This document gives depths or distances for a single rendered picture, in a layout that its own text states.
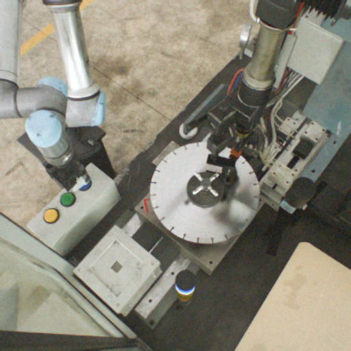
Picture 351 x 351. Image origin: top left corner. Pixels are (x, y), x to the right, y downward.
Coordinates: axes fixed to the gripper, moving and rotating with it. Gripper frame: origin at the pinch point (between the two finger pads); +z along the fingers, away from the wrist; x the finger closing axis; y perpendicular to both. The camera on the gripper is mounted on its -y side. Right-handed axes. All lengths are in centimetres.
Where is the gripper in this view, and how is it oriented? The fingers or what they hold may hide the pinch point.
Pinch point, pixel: (84, 179)
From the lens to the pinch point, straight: 116.6
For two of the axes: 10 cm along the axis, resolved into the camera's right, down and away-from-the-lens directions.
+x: 7.7, 5.7, -2.8
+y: -6.3, 7.0, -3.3
